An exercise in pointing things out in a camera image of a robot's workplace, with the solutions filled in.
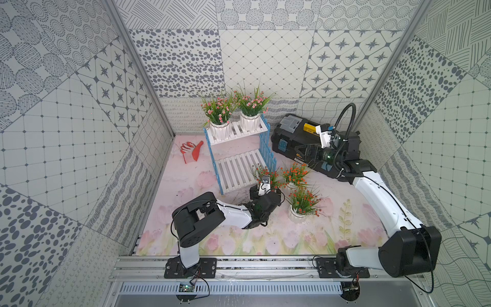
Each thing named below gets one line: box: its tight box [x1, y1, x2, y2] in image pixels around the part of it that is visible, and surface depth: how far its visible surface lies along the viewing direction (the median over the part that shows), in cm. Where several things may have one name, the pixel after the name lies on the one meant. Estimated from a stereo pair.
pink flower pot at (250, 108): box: [232, 82, 276, 132], surface depth 79 cm
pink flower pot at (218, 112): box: [200, 94, 233, 141], surface depth 76 cm
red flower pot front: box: [286, 182, 327, 224], surface depth 80 cm
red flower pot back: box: [280, 161, 311, 189], surface depth 88 cm
